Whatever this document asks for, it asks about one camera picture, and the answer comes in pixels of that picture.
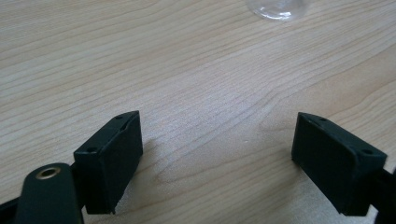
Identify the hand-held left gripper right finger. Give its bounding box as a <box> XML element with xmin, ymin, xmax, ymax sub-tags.
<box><xmin>290</xmin><ymin>111</ymin><xmax>389</xmax><ymax>217</ymax></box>

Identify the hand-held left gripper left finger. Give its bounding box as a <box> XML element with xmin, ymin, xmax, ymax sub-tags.
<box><xmin>73</xmin><ymin>110</ymin><xmax>144</xmax><ymax>216</ymax></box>

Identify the clear glass vessel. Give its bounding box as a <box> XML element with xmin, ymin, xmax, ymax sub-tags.
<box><xmin>246</xmin><ymin>0</ymin><xmax>309</xmax><ymax>22</ymax></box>

